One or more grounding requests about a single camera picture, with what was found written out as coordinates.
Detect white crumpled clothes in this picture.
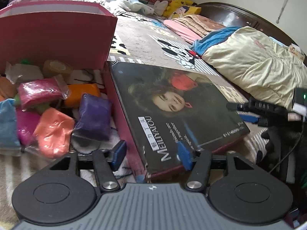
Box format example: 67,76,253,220
106,0,155,15

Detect white bunny plush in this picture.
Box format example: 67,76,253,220
153,0,169,18

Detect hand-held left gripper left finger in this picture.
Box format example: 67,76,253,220
49,139,127,192

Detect dark wooden headboard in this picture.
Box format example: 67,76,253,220
197,2,301,53

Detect small printed carton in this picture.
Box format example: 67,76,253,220
288,44,307,62

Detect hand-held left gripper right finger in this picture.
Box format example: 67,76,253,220
176,140,257,192

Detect pile of coloured clay packets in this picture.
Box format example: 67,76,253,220
0,58,113,159

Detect yellow mouse plush toy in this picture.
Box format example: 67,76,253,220
164,0,197,17

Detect pink cardboard box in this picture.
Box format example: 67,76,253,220
0,0,118,76

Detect pink folded blanket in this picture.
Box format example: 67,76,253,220
163,14,226,44

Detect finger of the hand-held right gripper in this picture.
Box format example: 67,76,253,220
226,102,250,112
239,113,262,126

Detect hanging wall strap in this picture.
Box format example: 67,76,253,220
276,0,291,24

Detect cream quilt with blue trim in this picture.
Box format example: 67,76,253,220
191,26,307,111

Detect grey cable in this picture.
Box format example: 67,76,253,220
269,117,307,173

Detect dark portrait box lid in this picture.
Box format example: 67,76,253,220
103,61,251,183

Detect person's right hand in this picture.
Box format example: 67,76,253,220
255,125,303,183

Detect translucent small bottle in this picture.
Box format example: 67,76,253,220
43,60,74,78

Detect light blue cloth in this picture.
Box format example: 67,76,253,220
269,36,289,48

